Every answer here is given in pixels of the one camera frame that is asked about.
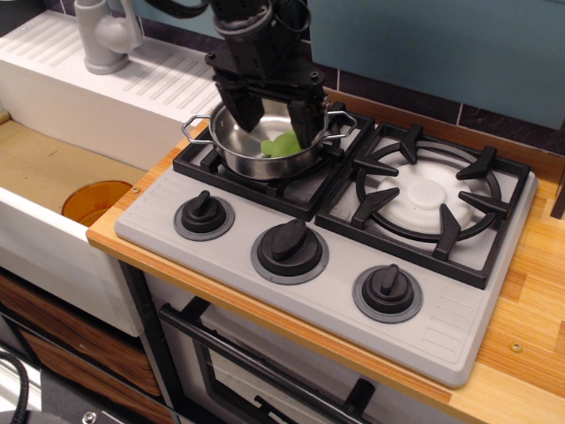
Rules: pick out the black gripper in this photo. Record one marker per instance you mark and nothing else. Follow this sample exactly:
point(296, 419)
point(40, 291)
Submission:
point(270, 66)

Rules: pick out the green toy cauliflower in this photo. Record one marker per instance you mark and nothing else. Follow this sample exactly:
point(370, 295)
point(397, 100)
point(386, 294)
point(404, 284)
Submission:
point(283, 145)

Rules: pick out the stainless steel pot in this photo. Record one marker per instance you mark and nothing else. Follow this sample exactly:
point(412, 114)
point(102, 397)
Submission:
point(240, 150)

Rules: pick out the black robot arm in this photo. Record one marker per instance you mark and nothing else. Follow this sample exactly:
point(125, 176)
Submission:
point(245, 19)

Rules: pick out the black left stove knob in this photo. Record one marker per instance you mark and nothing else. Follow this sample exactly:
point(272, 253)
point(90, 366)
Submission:
point(204, 218)

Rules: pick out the black stove knob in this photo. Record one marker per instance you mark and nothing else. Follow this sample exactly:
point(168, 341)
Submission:
point(204, 218)
point(387, 294)
point(290, 253)

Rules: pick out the black middle stove knob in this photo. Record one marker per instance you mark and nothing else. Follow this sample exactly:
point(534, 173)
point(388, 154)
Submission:
point(290, 253)

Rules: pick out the grey toy stove top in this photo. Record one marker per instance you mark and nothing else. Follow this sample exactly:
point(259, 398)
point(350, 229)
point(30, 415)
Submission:
point(441, 341)

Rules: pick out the black right stove knob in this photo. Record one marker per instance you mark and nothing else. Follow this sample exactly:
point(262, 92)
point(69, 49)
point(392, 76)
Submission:
point(387, 294)

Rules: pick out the black left burner grate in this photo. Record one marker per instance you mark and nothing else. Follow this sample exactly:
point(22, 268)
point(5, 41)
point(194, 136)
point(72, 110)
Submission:
point(298, 196)

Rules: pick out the black burner grate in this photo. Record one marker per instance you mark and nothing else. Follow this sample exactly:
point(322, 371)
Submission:
point(454, 210)
point(298, 196)

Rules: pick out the grey toy faucet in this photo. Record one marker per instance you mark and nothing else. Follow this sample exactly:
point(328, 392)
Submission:
point(107, 40)

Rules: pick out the black right burner grate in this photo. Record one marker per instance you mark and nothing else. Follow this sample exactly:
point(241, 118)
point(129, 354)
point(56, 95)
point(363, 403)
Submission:
point(454, 210)

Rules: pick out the white toy sink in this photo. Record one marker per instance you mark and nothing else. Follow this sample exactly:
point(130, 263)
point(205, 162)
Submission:
point(62, 128)

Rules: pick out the orange sink drain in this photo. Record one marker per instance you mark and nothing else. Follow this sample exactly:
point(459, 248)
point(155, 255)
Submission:
point(90, 202)

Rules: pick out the wooden drawer fronts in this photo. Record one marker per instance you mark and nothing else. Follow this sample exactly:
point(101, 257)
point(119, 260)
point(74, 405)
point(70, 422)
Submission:
point(85, 351)

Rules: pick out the black oven door handle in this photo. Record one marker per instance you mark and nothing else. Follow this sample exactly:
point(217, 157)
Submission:
point(188, 322)

